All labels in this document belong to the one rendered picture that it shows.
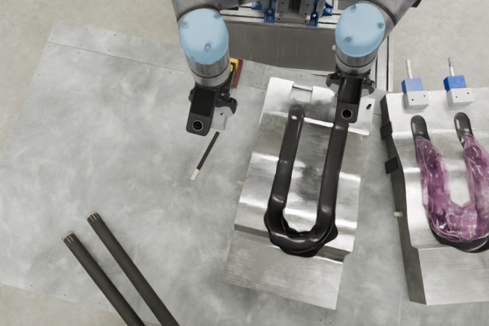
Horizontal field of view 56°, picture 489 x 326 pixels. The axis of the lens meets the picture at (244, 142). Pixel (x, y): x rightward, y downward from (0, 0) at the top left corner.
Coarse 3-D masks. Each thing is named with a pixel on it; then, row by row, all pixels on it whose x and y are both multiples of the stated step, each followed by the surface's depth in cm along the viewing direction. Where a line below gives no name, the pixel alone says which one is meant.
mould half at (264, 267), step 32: (288, 96) 113; (320, 96) 113; (320, 128) 111; (352, 128) 110; (256, 160) 109; (320, 160) 109; (352, 160) 109; (256, 192) 103; (352, 192) 106; (256, 224) 101; (352, 224) 100; (256, 256) 106; (288, 256) 106; (320, 256) 106; (256, 288) 104; (288, 288) 104; (320, 288) 104
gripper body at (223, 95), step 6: (234, 66) 93; (234, 72) 97; (228, 78) 93; (234, 78) 97; (198, 84) 87; (222, 84) 87; (228, 84) 92; (192, 90) 93; (222, 90) 92; (228, 90) 92; (222, 96) 92; (228, 96) 93; (216, 102) 95; (222, 102) 94
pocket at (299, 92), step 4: (296, 84) 115; (292, 88) 116; (296, 88) 116; (300, 88) 115; (304, 88) 115; (308, 88) 115; (312, 88) 113; (292, 92) 116; (296, 92) 116; (300, 92) 116; (304, 92) 116; (308, 92) 116; (312, 92) 114; (292, 96) 116; (296, 96) 116; (300, 96) 116; (304, 96) 116; (308, 96) 116; (304, 100) 115; (308, 100) 115
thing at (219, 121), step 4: (216, 108) 105; (216, 112) 105; (220, 112) 105; (216, 116) 104; (220, 116) 104; (224, 116) 104; (212, 120) 104; (216, 120) 104; (220, 120) 104; (224, 120) 104; (212, 124) 106; (216, 124) 106; (220, 124) 105; (224, 124) 106; (216, 128) 108; (220, 128) 108; (224, 128) 108
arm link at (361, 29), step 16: (352, 16) 73; (368, 16) 73; (384, 16) 75; (336, 32) 76; (352, 32) 73; (368, 32) 72; (384, 32) 74; (336, 48) 81; (352, 48) 74; (368, 48) 74; (352, 64) 81
